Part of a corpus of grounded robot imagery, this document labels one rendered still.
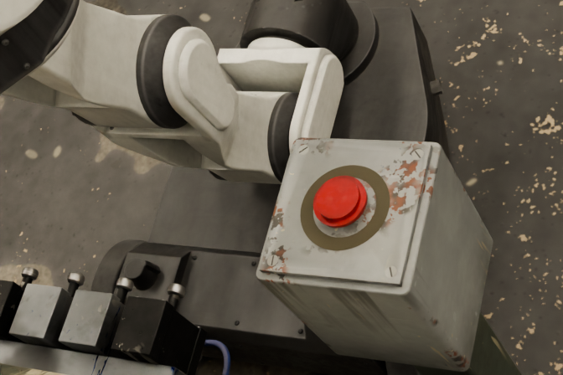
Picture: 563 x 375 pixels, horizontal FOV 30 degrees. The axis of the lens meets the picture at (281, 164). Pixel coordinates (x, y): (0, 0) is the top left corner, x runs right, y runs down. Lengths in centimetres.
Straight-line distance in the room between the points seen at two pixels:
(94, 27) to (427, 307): 61
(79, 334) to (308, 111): 68
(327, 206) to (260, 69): 95
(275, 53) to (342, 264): 95
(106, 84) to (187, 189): 61
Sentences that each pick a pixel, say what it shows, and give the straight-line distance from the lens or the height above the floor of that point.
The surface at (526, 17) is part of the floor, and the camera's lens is 198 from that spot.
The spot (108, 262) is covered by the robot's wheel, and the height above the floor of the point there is 20.
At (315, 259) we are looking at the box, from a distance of 74.
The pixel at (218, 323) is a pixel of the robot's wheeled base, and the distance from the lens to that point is 165.
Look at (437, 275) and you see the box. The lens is 77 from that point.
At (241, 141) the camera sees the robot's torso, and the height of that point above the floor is 41.
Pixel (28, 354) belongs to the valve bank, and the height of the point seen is 74.
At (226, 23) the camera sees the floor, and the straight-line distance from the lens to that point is 222.
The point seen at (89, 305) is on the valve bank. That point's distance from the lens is 104.
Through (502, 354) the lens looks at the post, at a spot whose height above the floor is 57.
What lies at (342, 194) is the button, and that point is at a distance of 74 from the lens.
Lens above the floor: 156
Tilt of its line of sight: 52 degrees down
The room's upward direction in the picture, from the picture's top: 39 degrees counter-clockwise
